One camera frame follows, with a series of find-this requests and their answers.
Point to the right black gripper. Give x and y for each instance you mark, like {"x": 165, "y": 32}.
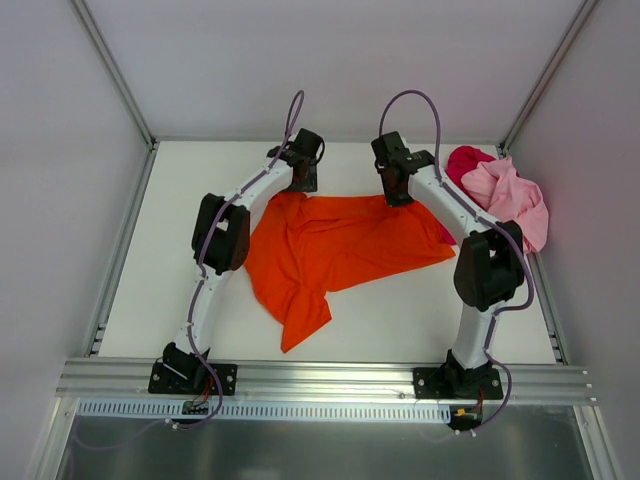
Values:
{"x": 395, "y": 187}

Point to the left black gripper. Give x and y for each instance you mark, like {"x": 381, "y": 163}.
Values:
{"x": 304, "y": 176}

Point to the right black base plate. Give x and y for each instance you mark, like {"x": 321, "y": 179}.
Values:
{"x": 448, "y": 383}

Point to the orange t shirt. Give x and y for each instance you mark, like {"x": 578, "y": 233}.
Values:
{"x": 305, "y": 247}

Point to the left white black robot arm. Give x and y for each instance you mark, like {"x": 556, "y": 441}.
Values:
{"x": 220, "y": 244}

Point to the magenta t shirt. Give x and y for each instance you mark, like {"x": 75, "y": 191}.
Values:
{"x": 463, "y": 160}

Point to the aluminium frame post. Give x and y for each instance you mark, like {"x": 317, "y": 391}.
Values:
{"x": 561, "y": 51}
{"x": 92, "y": 30}

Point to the left aluminium frame post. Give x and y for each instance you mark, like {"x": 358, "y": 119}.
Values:
{"x": 92, "y": 30}

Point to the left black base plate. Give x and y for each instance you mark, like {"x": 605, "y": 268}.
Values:
{"x": 220, "y": 379}

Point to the aluminium mounting rail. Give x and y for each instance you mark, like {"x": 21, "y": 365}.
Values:
{"x": 321, "y": 381}

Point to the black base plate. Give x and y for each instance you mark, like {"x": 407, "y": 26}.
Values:
{"x": 220, "y": 379}
{"x": 448, "y": 383}

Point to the light pink t shirt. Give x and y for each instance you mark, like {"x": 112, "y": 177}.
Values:
{"x": 498, "y": 188}

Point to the right aluminium frame post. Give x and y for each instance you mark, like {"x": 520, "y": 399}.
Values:
{"x": 561, "y": 51}

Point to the white slotted cable duct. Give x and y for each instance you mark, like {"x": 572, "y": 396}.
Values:
{"x": 182, "y": 410}

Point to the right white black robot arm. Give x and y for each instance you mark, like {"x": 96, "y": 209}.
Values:
{"x": 490, "y": 268}

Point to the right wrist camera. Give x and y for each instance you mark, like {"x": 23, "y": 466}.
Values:
{"x": 389, "y": 145}

